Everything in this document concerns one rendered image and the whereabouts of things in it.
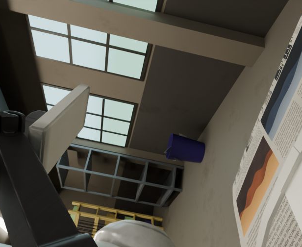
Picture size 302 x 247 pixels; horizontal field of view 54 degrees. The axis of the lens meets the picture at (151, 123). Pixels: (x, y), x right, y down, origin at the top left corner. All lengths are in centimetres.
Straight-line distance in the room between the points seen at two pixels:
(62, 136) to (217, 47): 320
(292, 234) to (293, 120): 10
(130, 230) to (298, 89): 31
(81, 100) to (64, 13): 321
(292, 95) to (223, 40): 296
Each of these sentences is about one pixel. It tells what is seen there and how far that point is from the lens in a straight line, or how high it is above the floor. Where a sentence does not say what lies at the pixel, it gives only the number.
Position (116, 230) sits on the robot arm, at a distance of 48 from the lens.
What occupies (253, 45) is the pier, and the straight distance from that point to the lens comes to 334.
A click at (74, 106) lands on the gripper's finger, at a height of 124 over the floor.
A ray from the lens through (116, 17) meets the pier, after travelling 322.
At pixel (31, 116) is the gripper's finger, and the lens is 16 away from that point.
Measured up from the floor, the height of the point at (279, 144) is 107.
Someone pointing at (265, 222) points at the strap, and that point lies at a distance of 22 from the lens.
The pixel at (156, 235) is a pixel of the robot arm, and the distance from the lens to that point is 48.
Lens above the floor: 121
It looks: 4 degrees down
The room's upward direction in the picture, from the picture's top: 78 degrees counter-clockwise
